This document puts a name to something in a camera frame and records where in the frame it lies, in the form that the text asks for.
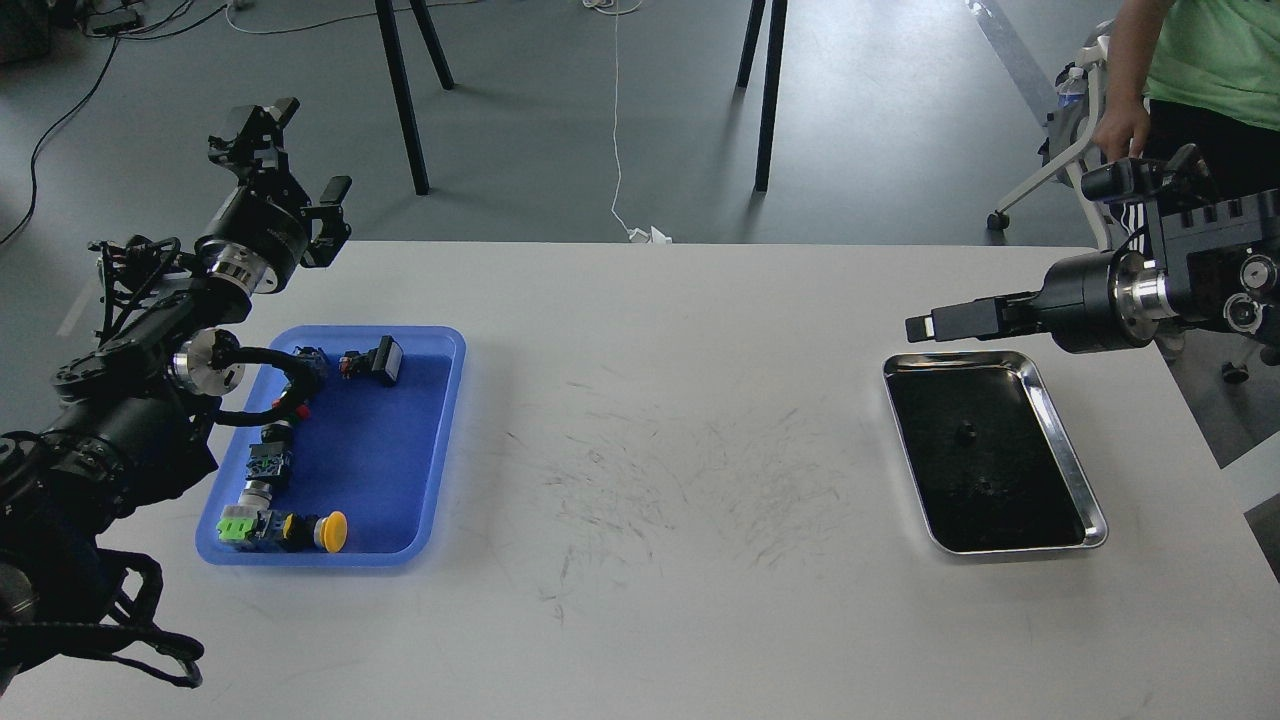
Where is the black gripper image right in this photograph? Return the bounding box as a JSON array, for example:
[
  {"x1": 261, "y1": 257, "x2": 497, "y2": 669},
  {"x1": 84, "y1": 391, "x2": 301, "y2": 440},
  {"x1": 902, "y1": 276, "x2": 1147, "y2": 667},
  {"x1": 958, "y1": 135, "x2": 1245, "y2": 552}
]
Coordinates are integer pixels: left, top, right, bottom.
[{"x1": 905, "y1": 250, "x2": 1166, "y2": 354}]

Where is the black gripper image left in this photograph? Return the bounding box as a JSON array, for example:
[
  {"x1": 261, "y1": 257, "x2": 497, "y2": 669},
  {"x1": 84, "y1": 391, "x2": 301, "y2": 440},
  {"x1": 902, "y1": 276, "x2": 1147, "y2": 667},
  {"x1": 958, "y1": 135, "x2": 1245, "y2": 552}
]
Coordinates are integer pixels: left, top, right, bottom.
[{"x1": 195, "y1": 97, "x2": 352, "y2": 296}]

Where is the silver metal tray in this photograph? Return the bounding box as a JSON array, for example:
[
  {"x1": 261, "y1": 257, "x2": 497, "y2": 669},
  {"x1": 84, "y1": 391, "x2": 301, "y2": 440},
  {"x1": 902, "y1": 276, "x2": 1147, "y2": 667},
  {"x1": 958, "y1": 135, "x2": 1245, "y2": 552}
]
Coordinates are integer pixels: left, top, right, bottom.
[{"x1": 882, "y1": 350, "x2": 1108, "y2": 559}]

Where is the blue plastic tray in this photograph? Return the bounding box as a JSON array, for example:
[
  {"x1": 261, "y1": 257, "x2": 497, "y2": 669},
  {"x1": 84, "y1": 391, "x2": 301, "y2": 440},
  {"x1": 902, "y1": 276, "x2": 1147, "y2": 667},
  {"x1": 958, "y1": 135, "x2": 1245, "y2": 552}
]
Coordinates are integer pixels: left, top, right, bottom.
[{"x1": 195, "y1": 325, "x2": 466, "y2": 570}]

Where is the black table leg left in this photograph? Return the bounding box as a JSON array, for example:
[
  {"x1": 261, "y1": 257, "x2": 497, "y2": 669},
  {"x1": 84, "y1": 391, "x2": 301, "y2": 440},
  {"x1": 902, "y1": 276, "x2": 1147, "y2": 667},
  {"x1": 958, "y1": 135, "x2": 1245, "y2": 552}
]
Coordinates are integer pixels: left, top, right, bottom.
[{"x1": 372, "y1": 1, "x2": 456, "y2": 196}]

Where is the black table leg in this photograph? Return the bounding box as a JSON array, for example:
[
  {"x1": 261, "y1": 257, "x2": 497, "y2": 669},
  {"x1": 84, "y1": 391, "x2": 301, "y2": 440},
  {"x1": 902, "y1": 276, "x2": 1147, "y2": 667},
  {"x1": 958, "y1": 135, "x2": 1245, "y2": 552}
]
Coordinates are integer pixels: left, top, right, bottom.
[
  {"x1": 735, "y1": 1, "x2": 788, "y2": 193},
  {"x1": 372, "y1": 1, "x2": 456, "y2": 196}
]

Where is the white rolling chair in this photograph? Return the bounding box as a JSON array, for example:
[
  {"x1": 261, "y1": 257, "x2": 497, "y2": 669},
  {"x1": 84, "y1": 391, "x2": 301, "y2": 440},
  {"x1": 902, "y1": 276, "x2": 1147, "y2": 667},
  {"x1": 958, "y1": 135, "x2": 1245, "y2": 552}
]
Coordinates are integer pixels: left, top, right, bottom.
[{"x1": 986, "y1": 20, "x2": 1114, "y2": 250}]

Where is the red green push button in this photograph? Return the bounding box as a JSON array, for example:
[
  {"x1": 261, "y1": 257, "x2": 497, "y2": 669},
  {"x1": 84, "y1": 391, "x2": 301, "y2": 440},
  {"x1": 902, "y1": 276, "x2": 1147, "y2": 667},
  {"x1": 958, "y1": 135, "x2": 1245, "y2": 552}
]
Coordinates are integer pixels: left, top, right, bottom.
[{"x1": 260, "y1": 395, "x2": 314, "y2": 446}]

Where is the person in green shirt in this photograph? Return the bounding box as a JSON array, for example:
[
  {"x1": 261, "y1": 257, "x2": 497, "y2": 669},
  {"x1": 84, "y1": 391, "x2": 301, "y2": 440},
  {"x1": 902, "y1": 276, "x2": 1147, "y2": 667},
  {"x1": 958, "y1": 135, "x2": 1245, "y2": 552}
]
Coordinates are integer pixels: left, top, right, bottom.
[{"x1": 1092, "y1": 1, "x2": 1279, "y2": 199}]

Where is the black table leg right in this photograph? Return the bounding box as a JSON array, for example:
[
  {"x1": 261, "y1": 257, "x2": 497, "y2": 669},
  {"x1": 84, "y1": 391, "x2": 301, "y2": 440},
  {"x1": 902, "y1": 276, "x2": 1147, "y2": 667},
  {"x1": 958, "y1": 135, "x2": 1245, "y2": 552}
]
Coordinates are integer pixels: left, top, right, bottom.
[{"x1": 735, "y1": 1, "x2": 788, "y2": 193}]

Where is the black yellow selector switch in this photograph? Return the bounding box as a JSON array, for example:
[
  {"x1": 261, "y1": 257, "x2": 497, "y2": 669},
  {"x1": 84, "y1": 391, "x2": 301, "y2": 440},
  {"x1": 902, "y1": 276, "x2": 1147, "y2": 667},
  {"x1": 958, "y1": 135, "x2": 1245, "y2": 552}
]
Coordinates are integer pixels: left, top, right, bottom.
[{"x1": 293, "y1": 346, "x2": 329, "y2": 386}]

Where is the black rocker switch connector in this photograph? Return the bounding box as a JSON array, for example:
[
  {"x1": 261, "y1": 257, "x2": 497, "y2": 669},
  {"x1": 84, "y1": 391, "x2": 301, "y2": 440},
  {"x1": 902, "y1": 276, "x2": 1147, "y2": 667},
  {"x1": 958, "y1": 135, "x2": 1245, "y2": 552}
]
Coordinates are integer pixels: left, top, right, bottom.
[{"x1": 338, "y1": 334, "x2": 404, "y2": 387}]

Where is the black floor cable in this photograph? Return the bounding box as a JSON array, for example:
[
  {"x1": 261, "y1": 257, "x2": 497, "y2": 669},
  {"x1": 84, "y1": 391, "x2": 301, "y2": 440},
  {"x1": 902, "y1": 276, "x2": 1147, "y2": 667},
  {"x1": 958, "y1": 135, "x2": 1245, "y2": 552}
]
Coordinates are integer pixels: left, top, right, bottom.
[{"x1": 0, "y1": 0, "x2": 230, "y2": 247}]

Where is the black silver switch module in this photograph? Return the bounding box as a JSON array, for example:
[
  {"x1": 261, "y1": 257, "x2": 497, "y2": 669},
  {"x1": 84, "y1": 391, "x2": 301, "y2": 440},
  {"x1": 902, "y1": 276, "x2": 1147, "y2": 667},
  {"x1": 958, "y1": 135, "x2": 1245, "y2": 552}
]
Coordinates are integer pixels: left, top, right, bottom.
[{"x1": 238, "y1": 441, "x2": 293, "y2": 509}]

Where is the green terminal block switch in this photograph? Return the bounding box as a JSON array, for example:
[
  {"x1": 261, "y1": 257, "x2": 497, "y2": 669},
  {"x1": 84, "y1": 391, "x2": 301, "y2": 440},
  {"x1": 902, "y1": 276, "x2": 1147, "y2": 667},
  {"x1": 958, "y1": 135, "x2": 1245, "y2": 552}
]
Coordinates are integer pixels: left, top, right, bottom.
[{"x1": 215, "y1": 505, "x2": 285, "y2": 553}]

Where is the yellow push button switch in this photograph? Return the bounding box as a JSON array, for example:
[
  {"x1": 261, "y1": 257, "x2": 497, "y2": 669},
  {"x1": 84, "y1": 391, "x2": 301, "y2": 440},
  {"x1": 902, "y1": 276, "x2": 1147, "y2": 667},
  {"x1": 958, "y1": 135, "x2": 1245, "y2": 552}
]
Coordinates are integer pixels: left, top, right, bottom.
[{"x1": 279, "y1": 511, "x2": 349, "y2": 553}]

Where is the white power cable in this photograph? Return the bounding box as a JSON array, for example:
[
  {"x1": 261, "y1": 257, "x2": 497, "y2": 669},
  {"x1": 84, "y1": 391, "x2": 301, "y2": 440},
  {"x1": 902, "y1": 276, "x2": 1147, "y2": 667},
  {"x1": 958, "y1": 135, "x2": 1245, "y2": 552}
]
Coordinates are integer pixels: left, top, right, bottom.
[{"x1": 582, "y1": 0, "x2": 673, "y2": 243}]

